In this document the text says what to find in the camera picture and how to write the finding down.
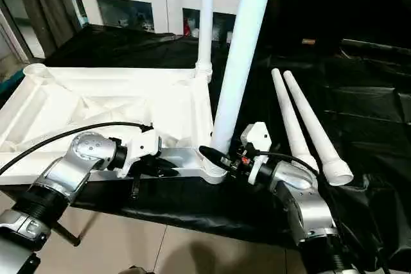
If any dark robot torso front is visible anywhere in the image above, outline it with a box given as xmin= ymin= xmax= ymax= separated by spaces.
xmin=118 ymin=265 xmax=155 ymax=274

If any teal blue box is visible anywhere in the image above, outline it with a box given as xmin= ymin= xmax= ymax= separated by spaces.
xmin=0 ymin=71 xmax=24 ymax=99

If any grey curtain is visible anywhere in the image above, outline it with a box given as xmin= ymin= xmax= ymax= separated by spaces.
xmin=0 ymin=0 xmax=87 ymax=65

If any black stand leg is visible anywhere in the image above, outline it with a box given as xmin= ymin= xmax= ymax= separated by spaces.
xmin=53 ymin=210 xmax=100 ymax=248

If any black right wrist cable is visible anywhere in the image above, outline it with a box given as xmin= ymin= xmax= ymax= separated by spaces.
xmin=252 ymin=148 xmax=388 ymax=274

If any white plastic table top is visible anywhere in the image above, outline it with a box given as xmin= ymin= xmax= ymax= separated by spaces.
xmin=0 ymin=63 xmax=232 ymax=187

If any black work mat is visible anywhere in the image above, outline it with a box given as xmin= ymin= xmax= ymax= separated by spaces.
xmin=0 ymin=23 xmax=411 ymax=273

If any white plastic table leg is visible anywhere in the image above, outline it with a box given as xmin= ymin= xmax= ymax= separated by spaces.
xmin=191 ymin=0 xmax=216 ymax=80
xmin=209 ymin=0 xmax=278 ymax=160
xmin=281 ymin=69 xmax=355 ymax=188
xmin=270 ymin=67 xmax=321 ymax=175

